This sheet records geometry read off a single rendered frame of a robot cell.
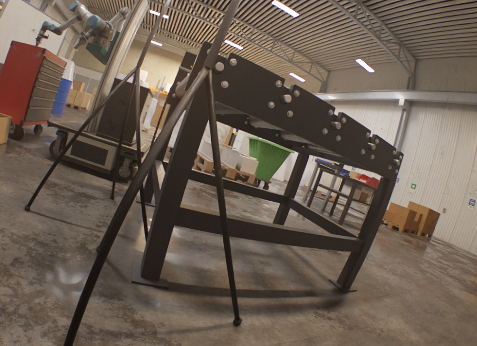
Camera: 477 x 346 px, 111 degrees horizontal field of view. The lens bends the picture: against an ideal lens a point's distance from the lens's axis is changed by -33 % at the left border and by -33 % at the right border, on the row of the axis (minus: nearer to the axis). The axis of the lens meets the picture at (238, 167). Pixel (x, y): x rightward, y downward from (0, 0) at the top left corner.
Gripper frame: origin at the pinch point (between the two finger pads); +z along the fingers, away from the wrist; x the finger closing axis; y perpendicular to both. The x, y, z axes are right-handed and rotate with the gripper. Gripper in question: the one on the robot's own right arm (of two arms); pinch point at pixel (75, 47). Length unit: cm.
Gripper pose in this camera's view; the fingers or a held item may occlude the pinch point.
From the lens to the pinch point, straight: 295.6
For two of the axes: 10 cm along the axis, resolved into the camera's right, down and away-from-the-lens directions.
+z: -5.9, 7.8, -2.1
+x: -4.3, -0.9, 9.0
